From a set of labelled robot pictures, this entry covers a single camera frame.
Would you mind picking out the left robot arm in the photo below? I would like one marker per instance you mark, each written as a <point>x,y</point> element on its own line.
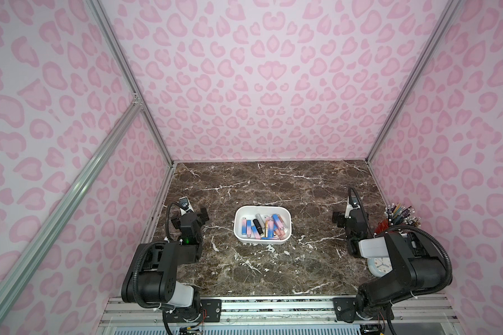
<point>151,280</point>

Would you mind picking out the silver lipstick tube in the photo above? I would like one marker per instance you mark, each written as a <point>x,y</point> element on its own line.
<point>260,219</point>

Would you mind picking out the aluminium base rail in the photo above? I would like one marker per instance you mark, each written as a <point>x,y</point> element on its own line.
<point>299,314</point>

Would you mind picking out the white round alarm clock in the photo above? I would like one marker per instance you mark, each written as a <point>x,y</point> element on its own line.
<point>379,267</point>

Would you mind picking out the right aluminium corner post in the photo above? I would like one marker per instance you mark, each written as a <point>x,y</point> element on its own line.
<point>443,25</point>

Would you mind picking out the aluminium corner frame post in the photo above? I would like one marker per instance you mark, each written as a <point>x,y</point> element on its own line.
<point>100,16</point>

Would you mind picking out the black lipstick tube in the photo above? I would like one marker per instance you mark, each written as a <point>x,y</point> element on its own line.
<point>258,226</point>

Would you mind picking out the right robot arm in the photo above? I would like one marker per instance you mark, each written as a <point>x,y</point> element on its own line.
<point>420,265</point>

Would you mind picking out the diagonal aluminium frame bar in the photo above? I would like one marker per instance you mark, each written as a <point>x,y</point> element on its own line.
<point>29,261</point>

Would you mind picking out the white plastic storage box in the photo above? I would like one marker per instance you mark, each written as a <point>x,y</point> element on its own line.
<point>266,212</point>

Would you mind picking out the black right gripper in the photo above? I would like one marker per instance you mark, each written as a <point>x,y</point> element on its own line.
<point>351,218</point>

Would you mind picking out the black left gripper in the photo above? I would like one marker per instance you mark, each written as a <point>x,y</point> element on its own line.
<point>191,218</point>

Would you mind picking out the bundle of coloured pencils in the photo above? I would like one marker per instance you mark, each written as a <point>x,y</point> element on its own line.
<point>398,214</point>

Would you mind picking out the red pencil cup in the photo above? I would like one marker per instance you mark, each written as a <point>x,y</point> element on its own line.
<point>382,226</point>

